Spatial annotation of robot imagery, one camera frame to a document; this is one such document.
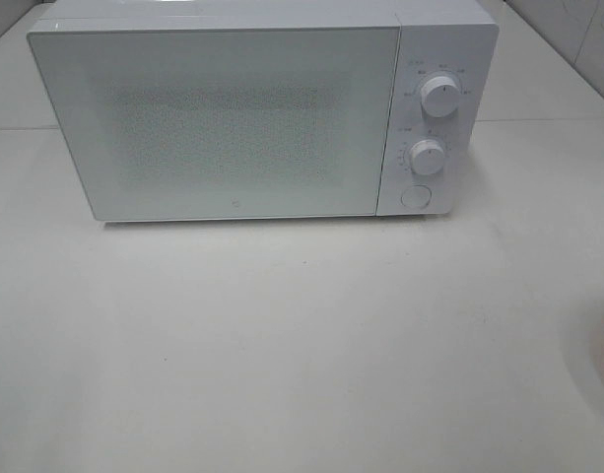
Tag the round door release button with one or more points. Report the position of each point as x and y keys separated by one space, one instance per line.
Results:
x=416 y=197

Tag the lower white timer knob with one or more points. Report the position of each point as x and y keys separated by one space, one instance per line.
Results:
x=427 y=157

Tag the white microwave door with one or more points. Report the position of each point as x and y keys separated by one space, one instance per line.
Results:
x=168 y=126

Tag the white microwave oven body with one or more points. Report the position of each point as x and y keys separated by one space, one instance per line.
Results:
x=457 y=37

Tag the upper white power knob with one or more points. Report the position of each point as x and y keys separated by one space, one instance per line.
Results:
x=440 y=94

